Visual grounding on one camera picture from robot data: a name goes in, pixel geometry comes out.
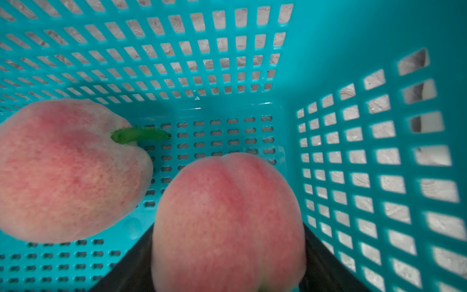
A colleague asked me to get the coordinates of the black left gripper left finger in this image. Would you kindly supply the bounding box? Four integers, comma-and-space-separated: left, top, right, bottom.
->
89, 225, 155, 292

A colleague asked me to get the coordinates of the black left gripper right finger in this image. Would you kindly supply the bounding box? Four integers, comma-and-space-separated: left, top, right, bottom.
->
299, 226, 370, 292

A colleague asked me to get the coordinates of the pink peach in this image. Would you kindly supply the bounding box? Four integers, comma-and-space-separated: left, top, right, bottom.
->
1, 99, 170, 243
152, 153, 306, 292

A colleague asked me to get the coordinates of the teal plastic basket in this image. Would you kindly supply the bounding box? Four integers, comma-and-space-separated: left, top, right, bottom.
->
1, 1, 467, 292

